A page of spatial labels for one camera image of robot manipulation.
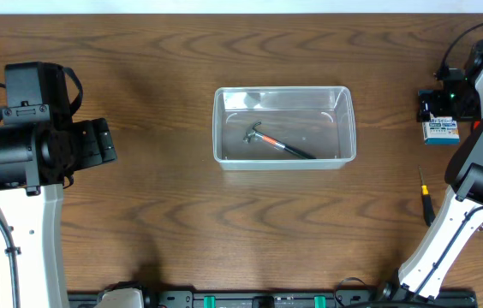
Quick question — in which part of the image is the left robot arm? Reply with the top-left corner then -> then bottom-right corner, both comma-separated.
0,62 -> 117,307

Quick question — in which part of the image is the blue white cardboard box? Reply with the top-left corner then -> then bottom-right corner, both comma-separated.
417,90 -> 460,145

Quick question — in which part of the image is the small claw hammer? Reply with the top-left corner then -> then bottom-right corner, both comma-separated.
243,121 -> 316,159

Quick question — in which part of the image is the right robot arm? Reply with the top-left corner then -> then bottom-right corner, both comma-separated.
375,39 -> 483,302

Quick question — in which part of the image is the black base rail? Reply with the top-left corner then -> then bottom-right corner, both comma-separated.
68,289 -> 479,308

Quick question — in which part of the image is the clear plastic container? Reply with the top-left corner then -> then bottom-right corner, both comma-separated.
212,86 -> 357,170

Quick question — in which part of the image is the black yellow screwdriver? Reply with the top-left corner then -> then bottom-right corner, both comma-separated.
418,166 -> 436,227

